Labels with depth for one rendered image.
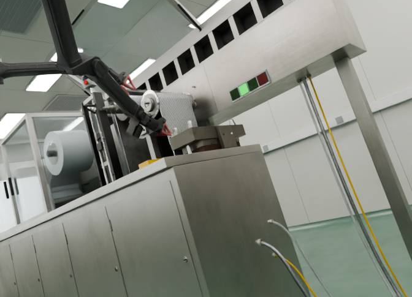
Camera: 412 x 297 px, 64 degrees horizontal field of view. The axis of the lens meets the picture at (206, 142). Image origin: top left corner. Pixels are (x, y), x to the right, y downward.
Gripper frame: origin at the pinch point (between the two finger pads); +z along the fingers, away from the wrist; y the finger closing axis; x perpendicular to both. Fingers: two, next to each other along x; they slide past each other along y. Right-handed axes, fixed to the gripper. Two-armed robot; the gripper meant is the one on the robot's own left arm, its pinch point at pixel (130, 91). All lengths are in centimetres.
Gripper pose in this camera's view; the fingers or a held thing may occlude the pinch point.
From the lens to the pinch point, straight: 166.6
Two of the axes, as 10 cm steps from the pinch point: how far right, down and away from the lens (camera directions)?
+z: 6.8, 5.5, 4.8
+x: 2.0, -7.7, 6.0
